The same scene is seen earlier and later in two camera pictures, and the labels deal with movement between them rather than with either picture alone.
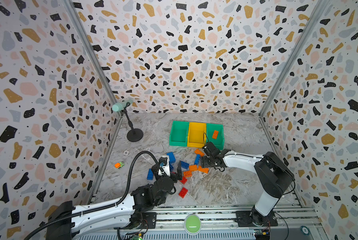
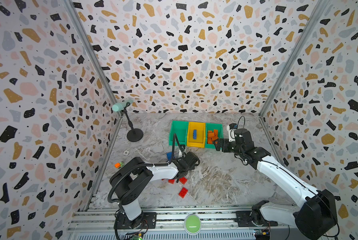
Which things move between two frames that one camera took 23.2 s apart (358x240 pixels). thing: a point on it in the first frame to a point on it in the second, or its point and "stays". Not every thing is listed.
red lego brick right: [183, 180] stays
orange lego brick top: [199, 152] to [210, 133]
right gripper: [204, 160] to [228, 141]
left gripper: [175, 176] to [177, 160]
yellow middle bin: [197, 135] stays
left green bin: [179, 133] stays
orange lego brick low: [205, 170] to [210, 139]
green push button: [192, 224] stays
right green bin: [219, 142] stays
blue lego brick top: [172, 158] stays
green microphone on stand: [136, 134] stays
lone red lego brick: [183, 193] stays
